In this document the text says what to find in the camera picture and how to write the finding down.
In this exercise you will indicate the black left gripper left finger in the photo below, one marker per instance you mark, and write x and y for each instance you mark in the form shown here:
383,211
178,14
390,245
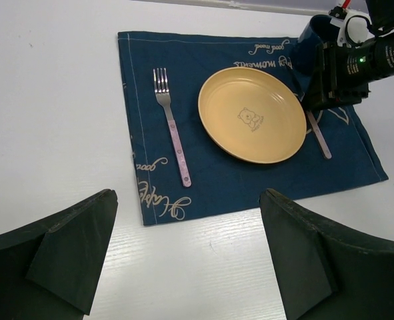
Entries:
50,269

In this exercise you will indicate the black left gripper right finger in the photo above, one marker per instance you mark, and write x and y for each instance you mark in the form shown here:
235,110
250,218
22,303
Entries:
324,269

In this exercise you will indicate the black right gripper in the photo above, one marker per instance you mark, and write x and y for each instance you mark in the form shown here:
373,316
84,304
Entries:
353,68

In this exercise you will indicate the knife with pink handle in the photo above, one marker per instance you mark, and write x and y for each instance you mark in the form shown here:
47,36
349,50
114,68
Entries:
319,136

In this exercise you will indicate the dark blue cup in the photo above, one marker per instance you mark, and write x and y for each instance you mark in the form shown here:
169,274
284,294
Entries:
320,29

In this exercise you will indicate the tan round plate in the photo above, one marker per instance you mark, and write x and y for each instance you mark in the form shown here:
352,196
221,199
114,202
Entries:
252,115

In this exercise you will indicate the dark blue patterned cloth napkin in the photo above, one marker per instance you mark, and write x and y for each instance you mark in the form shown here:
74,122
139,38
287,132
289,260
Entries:
221,183

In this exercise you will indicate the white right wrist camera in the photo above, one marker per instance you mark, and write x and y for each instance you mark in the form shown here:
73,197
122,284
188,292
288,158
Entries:
353,26

